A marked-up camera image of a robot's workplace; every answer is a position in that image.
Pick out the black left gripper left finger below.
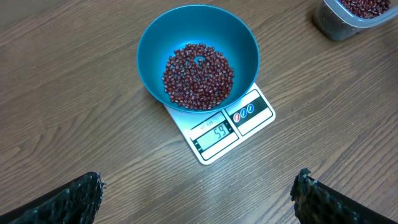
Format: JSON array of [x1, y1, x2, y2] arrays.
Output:
[[1, 172, 106, 224]]

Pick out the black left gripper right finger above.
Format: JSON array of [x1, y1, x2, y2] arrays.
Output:
[[290, 168, 397, 224]]

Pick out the white kitchen scale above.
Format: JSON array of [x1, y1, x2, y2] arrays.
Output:
[[166, 84, 276, 165]]

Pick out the red beans in bowl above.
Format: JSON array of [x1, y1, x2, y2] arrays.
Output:
[[162, 43, 235, 111]]

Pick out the blue bowl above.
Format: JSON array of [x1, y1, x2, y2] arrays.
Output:
[[136, 4, 261, 111]]

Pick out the clear plastic container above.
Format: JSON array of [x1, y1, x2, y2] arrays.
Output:
[[313, 0, 397, 40]]

